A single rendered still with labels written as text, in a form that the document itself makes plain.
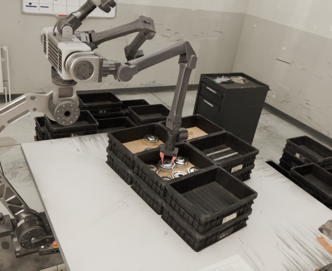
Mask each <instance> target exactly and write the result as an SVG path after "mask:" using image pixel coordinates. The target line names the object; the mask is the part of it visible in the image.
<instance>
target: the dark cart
mask: <svg viewBox="0 0 332 271"><path fill-rule="evenodd" d="M218 76H219V77H220V78H221V77H222V76H224V78H225V77H227V78H230V77H234V76H237V77H242V78H246V79H247V80H248V81H249V82H250V83H244V84H240V83H236V82H230V83H217V82H215V81H214V80H216V78H217V77H218ZM268 89H269V85H267V84H265V83H263V82H261V81H259V80H257V79H255V78H253V77H251V76H249V75H247V74H244V73H242V72H241V73H210V74H201V75H200V80H199V85H198V91H197V96H196V101H195V105H194V110H193V115H196V114H199V115H201V116H203V117H205V118H206V119H208V120H210V121H212V122H213V123H215V124H217V125H218V126H220V127H221V128H223V129H225V130H226V131H228V132H230V133H232V134H233V135H235V136H237V137H238V138H240V139H242V140H243V141H245V142H247V143H249V144H250V145H252V142H253V139H254V136H255V132H256V129H257V125H258V122H259V118H260V116H261V112H262V109H263V105H264V102H265V99H266V95H267V93H268Z"/></svg>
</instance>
